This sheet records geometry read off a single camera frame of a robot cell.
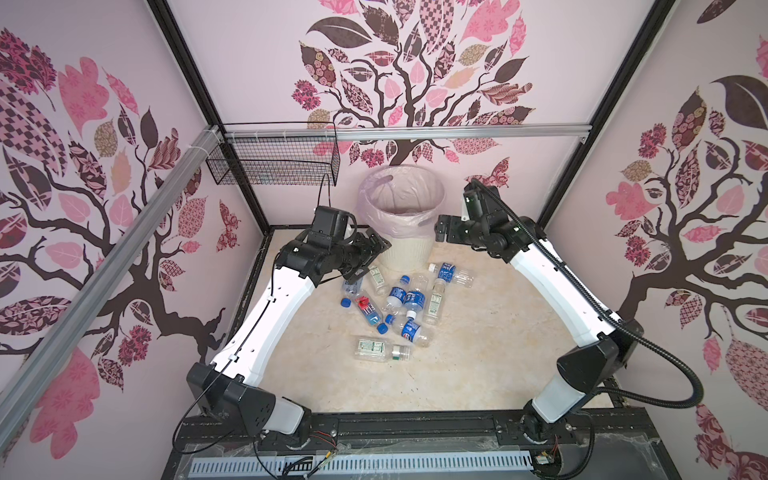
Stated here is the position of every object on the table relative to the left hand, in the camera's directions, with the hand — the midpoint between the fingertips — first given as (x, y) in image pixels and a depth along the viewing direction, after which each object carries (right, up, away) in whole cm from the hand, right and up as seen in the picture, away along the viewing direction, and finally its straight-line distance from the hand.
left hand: (382, 258), depth 72 cm
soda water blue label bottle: (-11, -11, +29) cm, 33 cm away
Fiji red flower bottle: (-4, -17, +19) cm, 25 cm away
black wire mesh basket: (-35, +34, +23) cm, 54 cm away
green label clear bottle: (-3, -7, +26) cm, 27 cm away
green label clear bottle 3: (+16, -14, +20) cm, 30 cm away
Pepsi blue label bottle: (+8, -21, +14) cm, 27 cm away
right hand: (+18, +9, +5) cm, 21 cm away
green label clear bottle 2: (-1, -26, +10) cm, 28 cm away
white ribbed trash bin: (+8, +1, +26) cm, 27 cm away
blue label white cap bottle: (+10, -14, +20) cm, 27 cm away
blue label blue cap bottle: (+4, -12, +23) cm, 26 cm away
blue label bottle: (+22, -6, +29) cm, 37 cm away
